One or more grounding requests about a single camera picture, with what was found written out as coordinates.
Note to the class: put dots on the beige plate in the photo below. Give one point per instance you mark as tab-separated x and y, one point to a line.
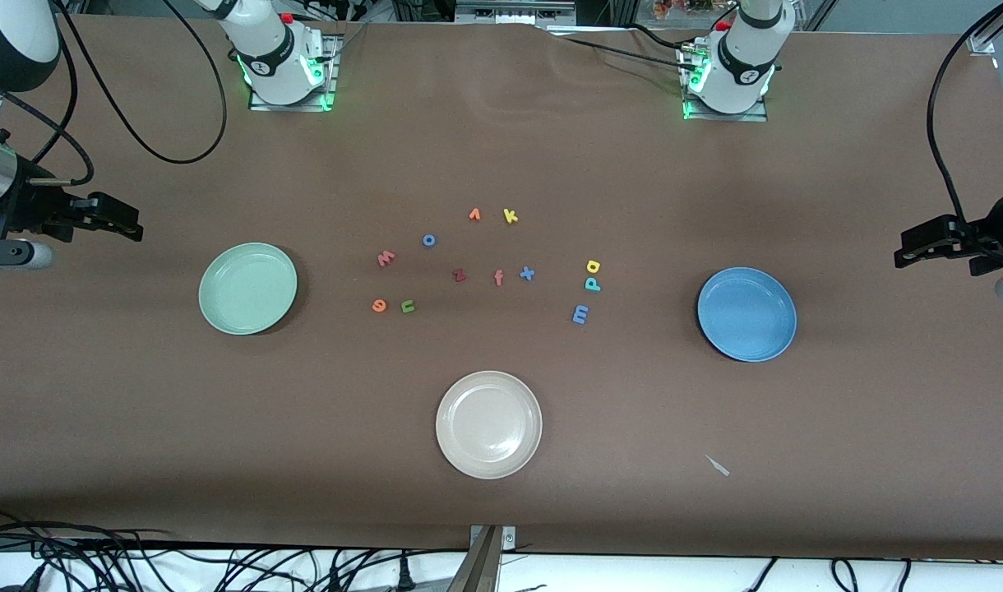
488	424

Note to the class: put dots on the teal letter p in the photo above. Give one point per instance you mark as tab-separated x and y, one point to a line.
589	284

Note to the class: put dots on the blue letter m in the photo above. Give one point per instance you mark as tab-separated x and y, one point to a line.
580	314

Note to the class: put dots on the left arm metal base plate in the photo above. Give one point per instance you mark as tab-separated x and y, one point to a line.
756	117

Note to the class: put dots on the grey metal box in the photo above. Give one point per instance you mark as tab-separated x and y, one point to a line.
510	12

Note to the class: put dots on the grey metal strut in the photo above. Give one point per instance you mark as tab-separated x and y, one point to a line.
477	571

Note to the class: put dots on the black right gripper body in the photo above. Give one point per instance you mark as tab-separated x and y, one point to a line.
30	208

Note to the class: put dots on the white paper scrap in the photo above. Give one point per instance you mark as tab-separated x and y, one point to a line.
718	466

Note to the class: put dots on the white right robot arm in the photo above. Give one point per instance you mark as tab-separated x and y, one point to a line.
273	64

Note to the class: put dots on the colourful small items pile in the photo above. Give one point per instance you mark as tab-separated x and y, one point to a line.
674	8

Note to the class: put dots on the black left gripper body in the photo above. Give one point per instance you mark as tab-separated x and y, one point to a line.
991	231

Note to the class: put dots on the blue letter x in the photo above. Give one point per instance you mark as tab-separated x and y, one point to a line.
527	274

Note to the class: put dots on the metal table edge bracket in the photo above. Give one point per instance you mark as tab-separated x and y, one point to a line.
508	538

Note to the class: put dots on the pink letter m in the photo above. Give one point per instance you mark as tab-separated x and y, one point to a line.
385	258

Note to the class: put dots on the aluminium frame post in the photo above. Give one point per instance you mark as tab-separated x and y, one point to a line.
982	41

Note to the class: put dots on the green plate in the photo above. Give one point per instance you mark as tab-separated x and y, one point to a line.
247	289

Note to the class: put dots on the blue plate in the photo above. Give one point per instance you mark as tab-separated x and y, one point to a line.
746	314

